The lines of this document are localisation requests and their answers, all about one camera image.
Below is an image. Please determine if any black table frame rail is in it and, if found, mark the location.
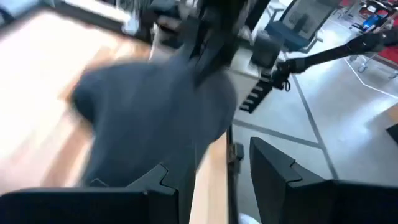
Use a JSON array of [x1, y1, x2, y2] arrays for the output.
[[54, 0, 153, 43]]

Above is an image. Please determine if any black table edge post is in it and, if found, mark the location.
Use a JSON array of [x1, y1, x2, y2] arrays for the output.
[[226, 126, 246, 224]]

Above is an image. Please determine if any blue office chair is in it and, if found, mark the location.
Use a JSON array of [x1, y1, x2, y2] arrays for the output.
[[265, 0, 342, 53]]

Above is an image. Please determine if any white cabinet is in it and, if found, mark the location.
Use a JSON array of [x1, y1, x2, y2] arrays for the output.
[[228, 39, 282, 108]]

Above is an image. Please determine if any dark grey box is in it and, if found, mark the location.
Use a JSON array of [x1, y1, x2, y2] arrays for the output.
[[250, 30, 284, 69]]

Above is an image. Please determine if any black slotted bracket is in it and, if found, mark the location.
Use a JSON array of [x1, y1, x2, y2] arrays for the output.
[[238, 76, 275, 115]]

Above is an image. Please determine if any red mat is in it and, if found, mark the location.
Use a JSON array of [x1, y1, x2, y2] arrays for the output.
[[374, 14, 398, 68]]

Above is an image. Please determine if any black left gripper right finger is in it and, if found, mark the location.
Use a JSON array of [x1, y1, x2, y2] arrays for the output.
[[249, 136, 398, 224]]

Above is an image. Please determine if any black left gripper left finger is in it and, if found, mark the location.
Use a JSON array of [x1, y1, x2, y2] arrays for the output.
[[0, 163, 180, 224]]

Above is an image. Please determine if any dark blue knit sweater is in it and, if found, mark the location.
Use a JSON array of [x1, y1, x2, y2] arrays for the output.
[[70, 46, 239, 224]]

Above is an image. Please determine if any wheeled cart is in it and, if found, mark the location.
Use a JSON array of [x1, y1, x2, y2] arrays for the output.
[[348, 52, 398, 80]]

